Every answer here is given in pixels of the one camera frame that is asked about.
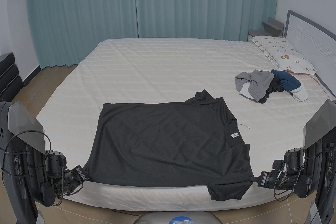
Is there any bed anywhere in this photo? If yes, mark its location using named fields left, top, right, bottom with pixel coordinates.
left=34, top=10, right=336, bottom=211

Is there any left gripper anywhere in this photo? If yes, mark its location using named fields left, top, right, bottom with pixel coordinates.
left=64, top=165, right=88, bottom=189

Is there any black chest of drawers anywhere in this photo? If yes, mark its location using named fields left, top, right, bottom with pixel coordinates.
left=0, top=52, right=23, bottom=103

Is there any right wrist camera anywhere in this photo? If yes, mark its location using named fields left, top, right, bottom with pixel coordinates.
left=272, top=160, right=285, bottom=173

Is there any grey bedside table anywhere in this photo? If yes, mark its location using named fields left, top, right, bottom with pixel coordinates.
left=248, top=17, right=285, bottom=42

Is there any white printed pillow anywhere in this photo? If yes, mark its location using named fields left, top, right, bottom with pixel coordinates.
left=249, top=35, right=317, bottom=75

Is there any black cable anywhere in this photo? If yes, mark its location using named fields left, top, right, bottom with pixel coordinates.
left=110, top=208, right=139, bottom=215
left=273, top=181, right=300, bottom=202
left=6, top=131, right=52, bottom=156

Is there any black T-shirt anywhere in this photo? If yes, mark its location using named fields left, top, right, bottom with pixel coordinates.
left=83, top=90, right=254, bottom=201

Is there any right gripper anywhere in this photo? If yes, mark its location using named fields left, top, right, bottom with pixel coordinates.
left=250, top=170, right=281, bottom=190

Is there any pile of clothes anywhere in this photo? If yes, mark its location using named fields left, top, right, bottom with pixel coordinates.
left=234, top=69, right=309, bottom=103

